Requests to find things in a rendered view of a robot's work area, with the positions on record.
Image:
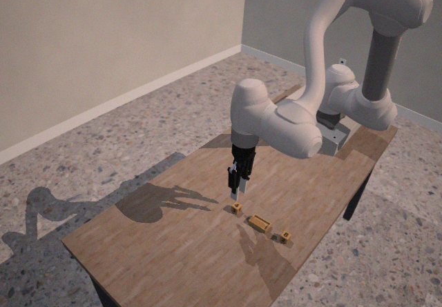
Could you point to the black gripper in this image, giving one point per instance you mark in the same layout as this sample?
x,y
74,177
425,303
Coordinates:
x,y
238,173

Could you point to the orange rectangular tray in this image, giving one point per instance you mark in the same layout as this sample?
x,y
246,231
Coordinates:
x,y
259,223

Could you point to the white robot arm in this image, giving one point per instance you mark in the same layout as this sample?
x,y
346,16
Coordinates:
x,y
329,95

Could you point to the tan wooden number cube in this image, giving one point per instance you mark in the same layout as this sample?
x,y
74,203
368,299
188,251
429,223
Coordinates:
x,y
236,207
285,237

